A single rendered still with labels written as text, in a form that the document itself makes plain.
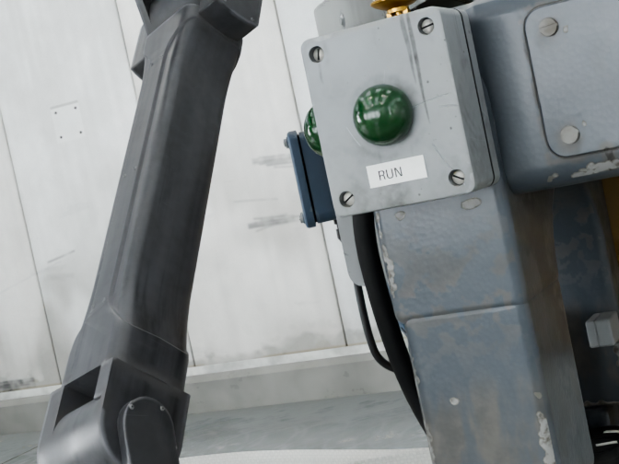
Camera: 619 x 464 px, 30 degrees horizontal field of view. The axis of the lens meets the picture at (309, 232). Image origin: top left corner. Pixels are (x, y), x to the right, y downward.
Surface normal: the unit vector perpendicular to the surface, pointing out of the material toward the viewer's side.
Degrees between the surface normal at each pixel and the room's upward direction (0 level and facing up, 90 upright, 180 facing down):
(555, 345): 90
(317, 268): 90
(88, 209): 90
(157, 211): 71
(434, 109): 90
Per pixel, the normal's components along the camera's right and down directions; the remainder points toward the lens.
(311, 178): 0.01, 0.05
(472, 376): -0.42, 0.14
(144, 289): 0.65, -0.50
